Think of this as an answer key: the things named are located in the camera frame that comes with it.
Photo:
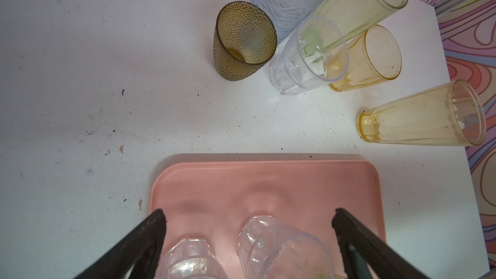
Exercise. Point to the short yellow cup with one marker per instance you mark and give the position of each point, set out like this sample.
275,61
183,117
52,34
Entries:
375,58

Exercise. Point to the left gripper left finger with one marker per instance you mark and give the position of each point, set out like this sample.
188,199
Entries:
136,255

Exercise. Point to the pink plastic tray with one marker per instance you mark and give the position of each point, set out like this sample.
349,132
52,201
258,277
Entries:
214,201

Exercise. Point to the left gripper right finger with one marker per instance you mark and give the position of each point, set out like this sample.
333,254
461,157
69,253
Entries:
364,253

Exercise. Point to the clear faceted cup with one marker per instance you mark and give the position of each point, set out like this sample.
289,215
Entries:
270,248

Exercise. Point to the tall amber yellow cup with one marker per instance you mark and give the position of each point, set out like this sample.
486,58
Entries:
449,114

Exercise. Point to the brown dimpled cup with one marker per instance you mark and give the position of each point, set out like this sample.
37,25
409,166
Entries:
244,40

